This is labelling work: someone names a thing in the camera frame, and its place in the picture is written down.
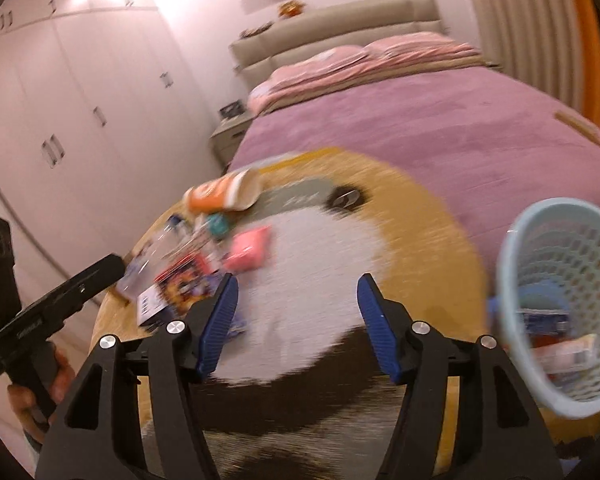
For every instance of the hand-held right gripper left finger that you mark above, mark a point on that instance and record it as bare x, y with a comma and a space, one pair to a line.
219, 320

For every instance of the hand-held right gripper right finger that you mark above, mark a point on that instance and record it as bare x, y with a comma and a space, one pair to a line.
375, 315

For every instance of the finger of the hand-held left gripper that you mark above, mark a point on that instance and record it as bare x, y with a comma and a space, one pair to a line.
87, 282

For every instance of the colourful snack packet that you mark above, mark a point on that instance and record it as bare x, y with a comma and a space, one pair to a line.
185, 282

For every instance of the white box with blue print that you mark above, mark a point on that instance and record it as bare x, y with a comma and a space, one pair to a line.
150, 307

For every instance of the clear plastic bottle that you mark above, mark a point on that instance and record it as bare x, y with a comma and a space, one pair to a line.
150, 255

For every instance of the pink packet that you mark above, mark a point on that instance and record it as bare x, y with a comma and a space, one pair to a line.
250, 250

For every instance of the small teal wrapper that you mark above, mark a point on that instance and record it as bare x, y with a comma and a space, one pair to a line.
218, 224

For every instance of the orange and white tube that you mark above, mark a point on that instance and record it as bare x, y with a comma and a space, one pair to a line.
207, 195

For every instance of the light blue plastic basket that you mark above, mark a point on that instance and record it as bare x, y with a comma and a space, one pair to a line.
560, 240

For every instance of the person's left hand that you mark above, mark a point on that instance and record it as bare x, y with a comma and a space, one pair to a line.
20, 402

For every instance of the yellow printed blanket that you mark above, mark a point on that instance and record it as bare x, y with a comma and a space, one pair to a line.
420, 240

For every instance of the blue packet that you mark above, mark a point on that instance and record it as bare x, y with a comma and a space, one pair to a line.
545, 321

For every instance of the white nightstand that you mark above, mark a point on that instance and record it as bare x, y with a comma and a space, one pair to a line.
230, 135

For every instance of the orange and white packet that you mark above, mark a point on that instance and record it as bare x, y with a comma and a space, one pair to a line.
562, 355

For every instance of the white wardrobe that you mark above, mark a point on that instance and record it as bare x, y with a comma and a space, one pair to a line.
80, 85

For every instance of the bed with purple cover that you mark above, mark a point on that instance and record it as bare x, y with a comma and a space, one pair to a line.
430, 125

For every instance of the pink folded quilt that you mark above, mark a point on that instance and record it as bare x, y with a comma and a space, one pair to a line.
330, 67

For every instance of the wooden comb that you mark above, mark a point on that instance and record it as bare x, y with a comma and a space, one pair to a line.
582, 130

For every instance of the beige padded headboard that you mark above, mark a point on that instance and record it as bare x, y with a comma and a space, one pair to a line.
330, 27

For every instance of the dark ornament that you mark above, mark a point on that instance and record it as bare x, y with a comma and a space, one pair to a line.
256, 30

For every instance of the orange toy figure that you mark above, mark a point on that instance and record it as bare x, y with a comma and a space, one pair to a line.
292, 9

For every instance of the beige curtain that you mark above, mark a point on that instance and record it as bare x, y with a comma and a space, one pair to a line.
520, 20

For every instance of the dark picture frame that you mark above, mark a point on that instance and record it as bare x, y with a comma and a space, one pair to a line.
231, 109

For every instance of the orange door frame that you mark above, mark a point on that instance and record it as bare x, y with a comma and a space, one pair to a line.
592, 60

